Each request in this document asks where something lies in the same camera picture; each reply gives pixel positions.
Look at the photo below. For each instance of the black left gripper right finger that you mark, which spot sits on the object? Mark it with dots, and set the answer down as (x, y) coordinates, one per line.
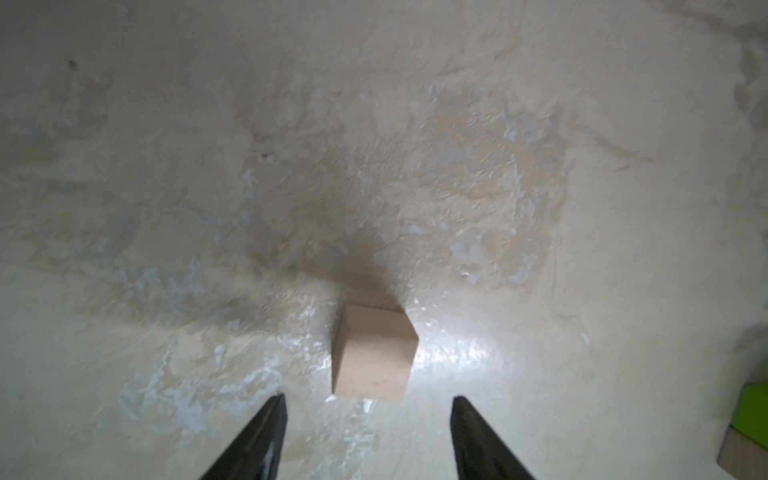
(479, 452)

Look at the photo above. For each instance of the natural wood rectangular block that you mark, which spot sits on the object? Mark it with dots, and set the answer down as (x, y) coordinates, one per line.
(742, 457)

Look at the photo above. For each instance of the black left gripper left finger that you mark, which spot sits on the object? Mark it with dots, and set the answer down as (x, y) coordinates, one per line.
(255, 453)

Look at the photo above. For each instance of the green wood block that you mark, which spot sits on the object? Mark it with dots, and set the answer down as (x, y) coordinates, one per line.
(750, 416)

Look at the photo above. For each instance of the small square wood block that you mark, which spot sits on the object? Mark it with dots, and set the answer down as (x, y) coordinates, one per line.
(373, 353)

